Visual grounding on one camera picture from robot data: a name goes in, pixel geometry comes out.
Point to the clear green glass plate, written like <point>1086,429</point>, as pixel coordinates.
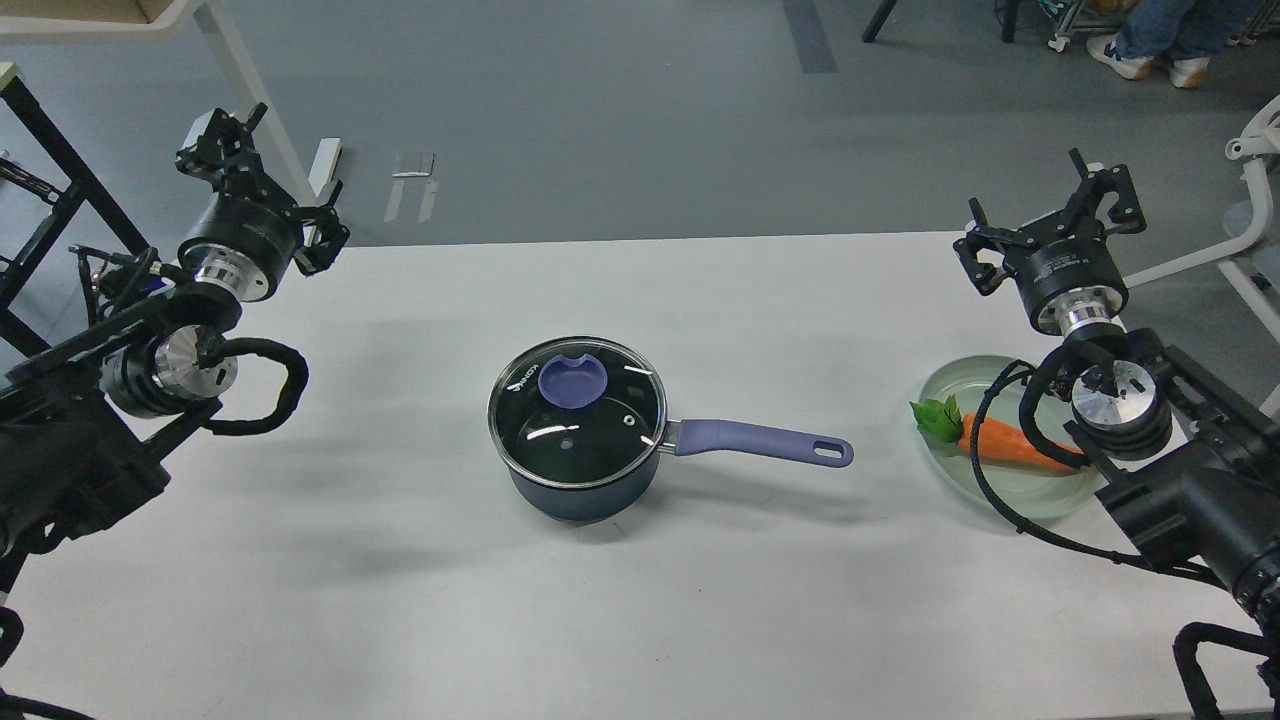
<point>1039,496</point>

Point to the glass pot lid purple knob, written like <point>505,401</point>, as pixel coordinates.
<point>577,412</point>

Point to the black metal rack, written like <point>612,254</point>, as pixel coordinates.
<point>84,188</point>

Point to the white table frame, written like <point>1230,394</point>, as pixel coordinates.
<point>125,84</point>

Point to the orange toy carrot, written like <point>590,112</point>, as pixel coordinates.
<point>947,432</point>

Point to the person's feet in sneakers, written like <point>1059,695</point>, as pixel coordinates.
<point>1180,36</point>

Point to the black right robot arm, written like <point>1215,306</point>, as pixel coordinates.
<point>1190,468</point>

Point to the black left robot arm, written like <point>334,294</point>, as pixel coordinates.
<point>88,423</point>

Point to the white chair base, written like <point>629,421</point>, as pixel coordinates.
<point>1248,256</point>

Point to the blue saucepan purple handle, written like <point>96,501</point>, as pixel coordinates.
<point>680,438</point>

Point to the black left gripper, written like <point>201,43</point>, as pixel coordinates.
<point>240,244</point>

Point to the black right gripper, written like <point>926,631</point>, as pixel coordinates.
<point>1073,280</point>

